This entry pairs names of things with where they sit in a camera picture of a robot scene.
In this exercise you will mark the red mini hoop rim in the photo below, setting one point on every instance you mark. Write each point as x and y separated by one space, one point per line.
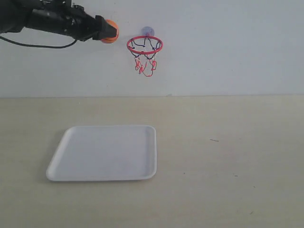
131 45

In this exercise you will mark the clear suction cup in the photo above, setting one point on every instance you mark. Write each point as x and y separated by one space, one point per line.
147 31

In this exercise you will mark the red white blue net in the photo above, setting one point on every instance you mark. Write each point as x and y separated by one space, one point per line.
145 64

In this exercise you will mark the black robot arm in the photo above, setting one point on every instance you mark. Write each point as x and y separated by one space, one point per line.
14 13

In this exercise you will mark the small orange basketball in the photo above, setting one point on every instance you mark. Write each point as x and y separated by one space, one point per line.
111 40

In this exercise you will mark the white plastic tray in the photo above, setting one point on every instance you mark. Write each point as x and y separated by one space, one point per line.
105 153

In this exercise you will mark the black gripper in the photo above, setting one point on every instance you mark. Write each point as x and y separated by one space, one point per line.
61 17

